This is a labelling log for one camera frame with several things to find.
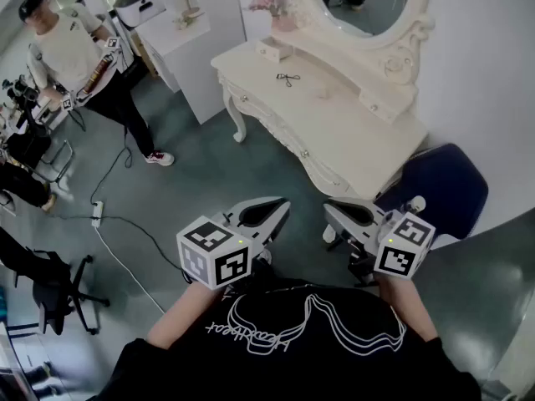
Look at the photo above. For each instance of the pink flower bouquet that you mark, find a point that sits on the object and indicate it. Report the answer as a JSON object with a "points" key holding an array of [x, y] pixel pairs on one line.
{"points": [[269, 0]]}

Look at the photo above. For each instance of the dark blue chair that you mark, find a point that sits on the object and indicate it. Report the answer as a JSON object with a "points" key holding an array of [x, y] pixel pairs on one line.
{"points": [[443, 182]]}

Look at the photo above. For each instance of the black eyelash curler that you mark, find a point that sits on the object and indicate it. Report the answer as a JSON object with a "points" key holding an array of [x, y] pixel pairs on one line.
{"points": [[288, 78]]}

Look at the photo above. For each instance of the white cabinet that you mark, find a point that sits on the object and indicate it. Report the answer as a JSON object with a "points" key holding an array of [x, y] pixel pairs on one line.
{"points": [[188, 48]]}

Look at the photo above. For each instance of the cream vanity dressing table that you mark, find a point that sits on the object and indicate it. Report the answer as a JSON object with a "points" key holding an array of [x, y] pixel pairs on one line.
{"points": [[326, 132]]}

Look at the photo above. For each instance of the brown patterned bottle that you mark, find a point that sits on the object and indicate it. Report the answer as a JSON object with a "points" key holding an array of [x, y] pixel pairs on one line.
{"points": [[98, 73]]}

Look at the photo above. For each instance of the person's shoe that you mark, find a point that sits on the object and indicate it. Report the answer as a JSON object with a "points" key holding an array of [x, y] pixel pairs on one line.
{"points": [[266, 257], [329, 234]]}

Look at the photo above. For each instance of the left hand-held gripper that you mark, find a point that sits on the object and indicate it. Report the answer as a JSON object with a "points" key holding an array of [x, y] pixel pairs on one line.
{"points": [[213, 257]]}

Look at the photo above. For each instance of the person's left shoe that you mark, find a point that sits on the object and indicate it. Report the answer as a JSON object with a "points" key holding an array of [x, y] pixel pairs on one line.
{"points": [[266, 257]]}

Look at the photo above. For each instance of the person's right forearm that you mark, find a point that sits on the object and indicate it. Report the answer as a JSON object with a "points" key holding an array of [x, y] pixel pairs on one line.
{"points": [[411, 311]]}

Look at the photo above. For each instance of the closed white small drawer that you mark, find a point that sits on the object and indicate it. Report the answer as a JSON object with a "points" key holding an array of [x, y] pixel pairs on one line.
{"points": [[382, 105]]}

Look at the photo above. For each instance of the black office chair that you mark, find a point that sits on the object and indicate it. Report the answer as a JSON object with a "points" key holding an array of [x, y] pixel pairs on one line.
{"points": [[54, 290]]}

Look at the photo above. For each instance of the small flower decoration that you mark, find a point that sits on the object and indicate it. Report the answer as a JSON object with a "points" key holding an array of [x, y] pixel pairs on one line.
{"points": [[188, 4]]}

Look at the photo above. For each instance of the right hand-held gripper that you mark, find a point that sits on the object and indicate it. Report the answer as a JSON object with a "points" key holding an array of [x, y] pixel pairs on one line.
{"points": [[397, 253]]}

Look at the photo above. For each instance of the person's left forearm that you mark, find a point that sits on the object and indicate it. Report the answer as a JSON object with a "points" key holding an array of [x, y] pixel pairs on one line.
{"points": [[179, 316]]}

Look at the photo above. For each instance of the tan flower vase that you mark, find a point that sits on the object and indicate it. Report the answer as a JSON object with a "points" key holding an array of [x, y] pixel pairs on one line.
{"points": [[276, 22]]}

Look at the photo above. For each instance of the person's black printed t-shirt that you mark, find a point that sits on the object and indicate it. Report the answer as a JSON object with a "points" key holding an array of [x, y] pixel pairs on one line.
{"points": [[292, 370]]}

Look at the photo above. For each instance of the white box-shaped appliance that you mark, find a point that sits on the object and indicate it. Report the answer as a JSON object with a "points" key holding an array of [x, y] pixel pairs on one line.
{"points": [[140, 8]]}

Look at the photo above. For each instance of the white power strip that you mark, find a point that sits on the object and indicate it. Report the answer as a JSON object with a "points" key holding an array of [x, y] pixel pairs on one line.
{"points": [[97, 213]]}

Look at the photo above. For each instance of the pink round glass bottle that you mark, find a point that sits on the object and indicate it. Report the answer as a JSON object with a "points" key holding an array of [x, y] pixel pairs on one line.
{"points": [[287, 24]]}

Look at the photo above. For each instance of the metal frame chair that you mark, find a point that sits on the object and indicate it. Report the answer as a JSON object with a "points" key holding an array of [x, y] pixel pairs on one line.
{"points": [[29, 144]]}

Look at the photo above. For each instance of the person's right shoe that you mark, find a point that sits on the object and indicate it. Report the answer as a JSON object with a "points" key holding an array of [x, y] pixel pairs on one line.
{"points": [[329, 234]]}

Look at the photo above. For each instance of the white small drawer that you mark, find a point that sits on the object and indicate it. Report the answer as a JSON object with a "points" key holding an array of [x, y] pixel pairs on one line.
{"points": [[382, 105], [273, 50]]}

